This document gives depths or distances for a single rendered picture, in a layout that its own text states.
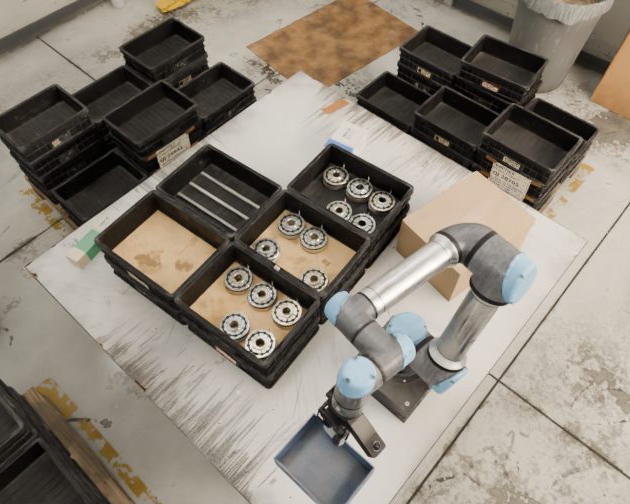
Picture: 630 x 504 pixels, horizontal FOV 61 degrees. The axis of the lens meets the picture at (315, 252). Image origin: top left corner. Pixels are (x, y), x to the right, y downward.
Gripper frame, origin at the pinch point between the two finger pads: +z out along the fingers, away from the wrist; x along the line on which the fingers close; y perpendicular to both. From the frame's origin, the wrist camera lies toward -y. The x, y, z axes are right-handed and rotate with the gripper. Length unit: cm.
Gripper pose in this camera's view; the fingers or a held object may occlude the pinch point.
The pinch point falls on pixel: (343, 441)
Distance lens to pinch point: 142.8
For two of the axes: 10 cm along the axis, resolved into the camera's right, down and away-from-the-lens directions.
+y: -7.2, -5.8, 3.9
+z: -0.9, 6.3, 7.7
